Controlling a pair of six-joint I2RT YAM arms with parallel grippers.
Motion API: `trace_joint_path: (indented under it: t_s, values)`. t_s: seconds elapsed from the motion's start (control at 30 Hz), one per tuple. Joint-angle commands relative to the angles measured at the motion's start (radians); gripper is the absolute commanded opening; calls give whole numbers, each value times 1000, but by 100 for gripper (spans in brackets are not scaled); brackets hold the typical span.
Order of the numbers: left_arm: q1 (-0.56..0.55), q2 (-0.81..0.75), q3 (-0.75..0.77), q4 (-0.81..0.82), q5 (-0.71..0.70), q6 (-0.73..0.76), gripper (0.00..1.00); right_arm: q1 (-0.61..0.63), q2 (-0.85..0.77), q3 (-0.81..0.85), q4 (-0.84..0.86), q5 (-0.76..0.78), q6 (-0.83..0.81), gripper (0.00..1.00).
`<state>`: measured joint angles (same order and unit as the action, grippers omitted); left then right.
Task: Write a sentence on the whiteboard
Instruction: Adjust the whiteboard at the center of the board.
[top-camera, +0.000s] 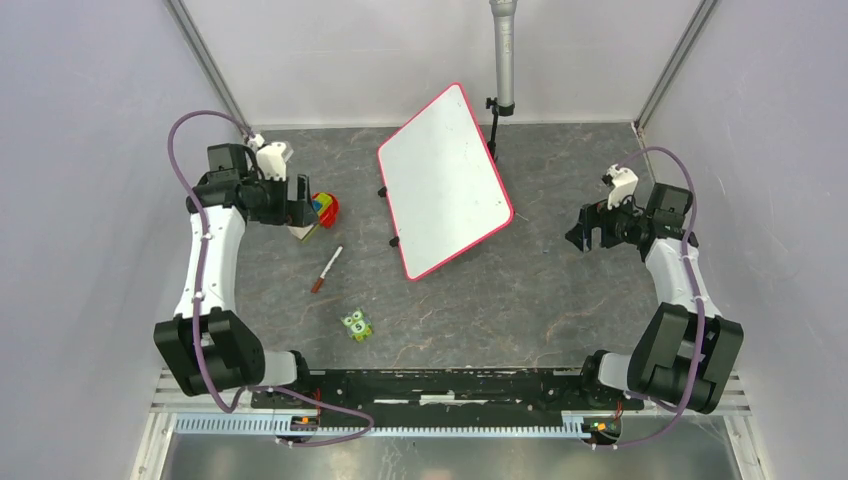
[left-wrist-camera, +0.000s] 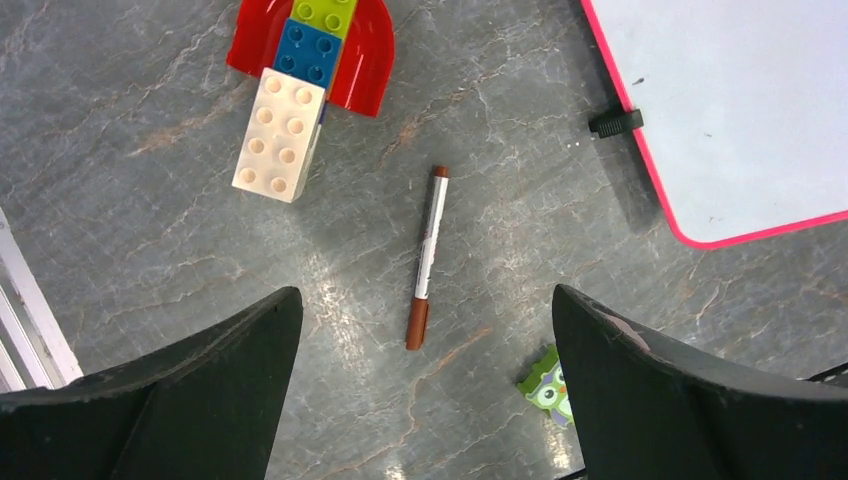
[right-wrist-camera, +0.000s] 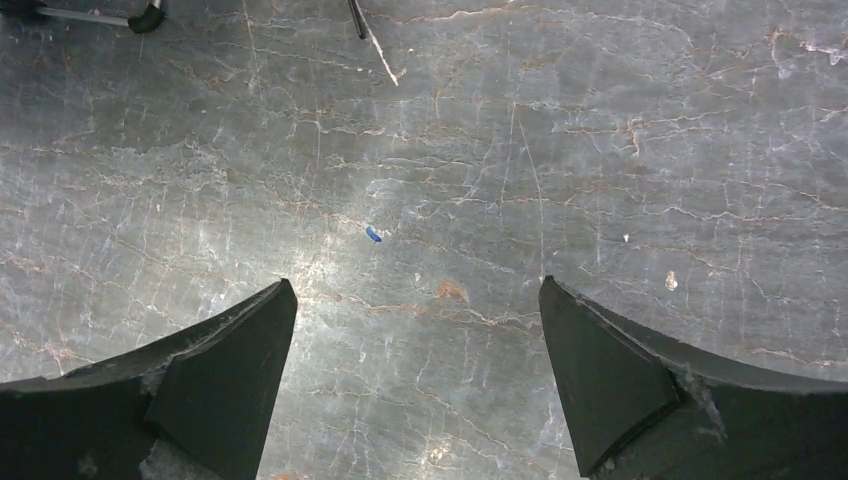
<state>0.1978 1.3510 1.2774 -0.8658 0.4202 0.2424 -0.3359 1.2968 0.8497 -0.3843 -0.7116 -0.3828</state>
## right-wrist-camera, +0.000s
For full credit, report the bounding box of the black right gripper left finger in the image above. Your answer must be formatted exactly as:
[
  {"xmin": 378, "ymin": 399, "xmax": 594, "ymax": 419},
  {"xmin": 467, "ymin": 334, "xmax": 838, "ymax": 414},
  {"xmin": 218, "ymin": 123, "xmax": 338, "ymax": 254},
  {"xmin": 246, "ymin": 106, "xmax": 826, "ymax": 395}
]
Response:
[{"xmin": 1, "ymin": 279, "xmax": 298, "ymax": 479}]

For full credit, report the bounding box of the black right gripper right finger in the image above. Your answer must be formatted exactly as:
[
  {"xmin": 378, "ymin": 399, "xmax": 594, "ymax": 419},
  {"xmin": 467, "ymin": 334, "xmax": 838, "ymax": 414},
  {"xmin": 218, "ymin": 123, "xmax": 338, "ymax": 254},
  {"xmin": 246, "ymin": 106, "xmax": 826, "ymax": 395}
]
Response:
[{"xmin": 538, "ymin": 277, "xmax": 847, "ymax": 479}]

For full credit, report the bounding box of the small blue scrap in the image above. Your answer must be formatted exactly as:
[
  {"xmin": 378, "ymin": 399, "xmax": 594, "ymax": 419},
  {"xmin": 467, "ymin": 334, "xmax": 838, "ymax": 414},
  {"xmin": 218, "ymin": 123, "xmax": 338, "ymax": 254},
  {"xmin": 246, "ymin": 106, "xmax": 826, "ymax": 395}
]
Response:
[{"xmin": 365, "ymin": 227, "xmax": 382, "ymax": 243}]

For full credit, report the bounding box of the black tripod stand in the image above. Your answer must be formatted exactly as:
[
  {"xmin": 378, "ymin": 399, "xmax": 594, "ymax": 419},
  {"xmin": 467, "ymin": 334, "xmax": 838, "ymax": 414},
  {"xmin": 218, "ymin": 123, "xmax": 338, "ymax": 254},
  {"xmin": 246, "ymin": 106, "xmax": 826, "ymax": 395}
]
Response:
[{"xmin": 0, "ymin": 0, "xmax": 370, "ymax": 41}]

